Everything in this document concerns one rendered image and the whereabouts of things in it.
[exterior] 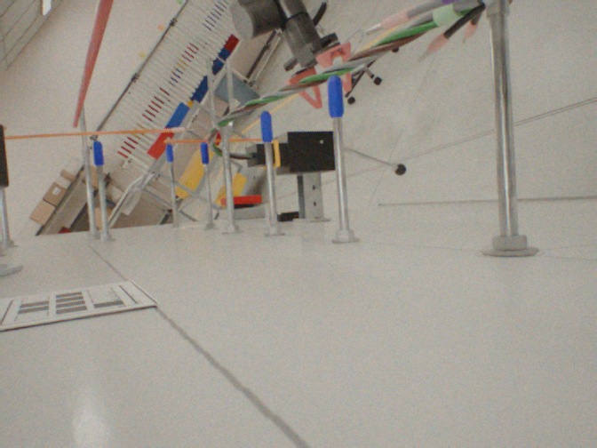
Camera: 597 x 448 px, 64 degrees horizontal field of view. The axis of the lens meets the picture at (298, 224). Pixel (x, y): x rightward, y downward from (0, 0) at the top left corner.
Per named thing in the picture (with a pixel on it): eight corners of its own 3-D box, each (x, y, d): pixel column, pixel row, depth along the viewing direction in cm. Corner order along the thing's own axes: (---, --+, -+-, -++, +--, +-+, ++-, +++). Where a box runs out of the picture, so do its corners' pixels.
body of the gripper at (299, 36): (314, 53, 80) (292, 12, 79) (286, 75, 89) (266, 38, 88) (341, 41, 83) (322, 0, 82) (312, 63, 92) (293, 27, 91)
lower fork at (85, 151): (83, 239, 47) (69, 92, 46) (103, 237, 48) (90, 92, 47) (84, 240, 45) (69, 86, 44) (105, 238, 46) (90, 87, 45)
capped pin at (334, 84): (336, 244, 25) (323, 71, 24) (327, 241, 26) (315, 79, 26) (363, 240, 25) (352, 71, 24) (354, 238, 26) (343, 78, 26)
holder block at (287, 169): (341, 170, 49) (338, 130, 49) (290, 172, 47) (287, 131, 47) (323, 172, 53) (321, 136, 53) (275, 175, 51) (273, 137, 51)
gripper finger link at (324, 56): (341, 94, 80) (315, 42, 78) (319, 107, 86) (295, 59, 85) (370, 80, 83) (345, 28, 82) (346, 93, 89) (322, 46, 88)
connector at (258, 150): (300, 162, 48) (298, 142, 48) (255, 164, 46) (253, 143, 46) (288, 165, 51) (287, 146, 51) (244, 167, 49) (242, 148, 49)
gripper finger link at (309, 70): (320, 107, 86) (295, 58, 85) (300, 118, 92) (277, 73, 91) (346, 92, 89) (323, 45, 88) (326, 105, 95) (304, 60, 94)
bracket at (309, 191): (331, 220, 49) (328, 170, 48) (309, 222, 48) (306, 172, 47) (313, 220, 53) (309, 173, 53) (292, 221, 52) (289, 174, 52)
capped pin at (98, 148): (101, 241, 42) (91, 142, 42) (118, 239, 42) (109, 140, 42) (94, 242, 41) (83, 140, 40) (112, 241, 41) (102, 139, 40)
